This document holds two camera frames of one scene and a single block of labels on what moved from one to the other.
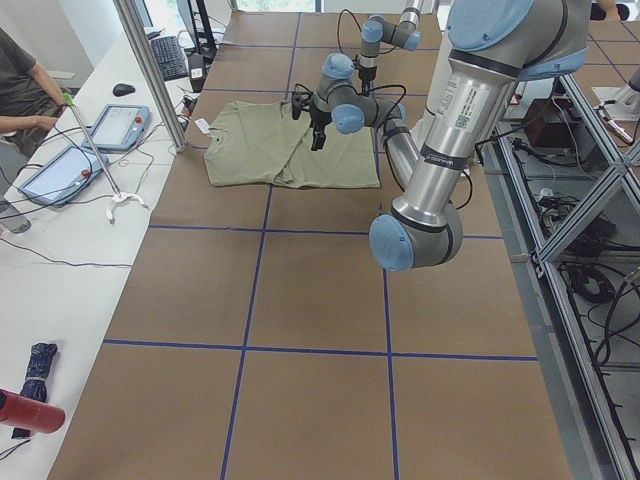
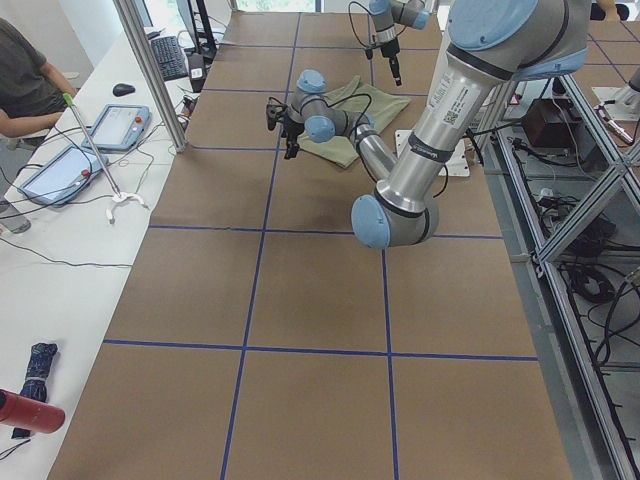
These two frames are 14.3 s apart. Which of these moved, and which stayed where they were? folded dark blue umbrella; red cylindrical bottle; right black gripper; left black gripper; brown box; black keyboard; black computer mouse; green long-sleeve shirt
Moved: green long-sleeve shirt; left black gripper; right black gripper
Stayed: brown box; black keyboard; red cylindrical bottle; black computer mouse; folded dark blue umbrella
